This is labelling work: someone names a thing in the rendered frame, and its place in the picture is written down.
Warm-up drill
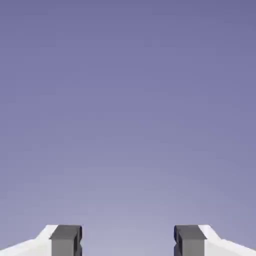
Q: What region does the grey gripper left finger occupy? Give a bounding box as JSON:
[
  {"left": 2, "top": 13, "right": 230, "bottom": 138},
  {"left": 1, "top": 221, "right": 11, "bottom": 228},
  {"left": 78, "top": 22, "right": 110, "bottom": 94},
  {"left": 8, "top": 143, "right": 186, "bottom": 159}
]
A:
[{"left": 0, "top": 224, "right": 83, "bottom": 256}]

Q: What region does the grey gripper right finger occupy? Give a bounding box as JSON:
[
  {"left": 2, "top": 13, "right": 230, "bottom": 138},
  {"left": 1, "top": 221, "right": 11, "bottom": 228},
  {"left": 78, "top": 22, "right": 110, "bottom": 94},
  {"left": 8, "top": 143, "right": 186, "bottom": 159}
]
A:
[{"left": 173, "top": 224, "right": 256, "bottom": 256}]

